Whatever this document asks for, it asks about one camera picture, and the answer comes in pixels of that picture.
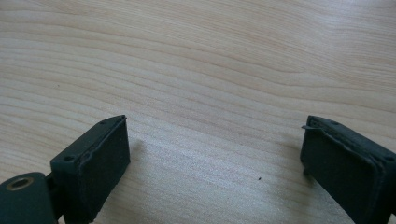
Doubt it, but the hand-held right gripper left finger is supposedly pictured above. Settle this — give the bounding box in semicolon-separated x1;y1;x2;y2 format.
49;114;132;224

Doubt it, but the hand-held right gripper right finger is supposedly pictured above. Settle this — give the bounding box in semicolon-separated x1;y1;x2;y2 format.
299;115;396;224

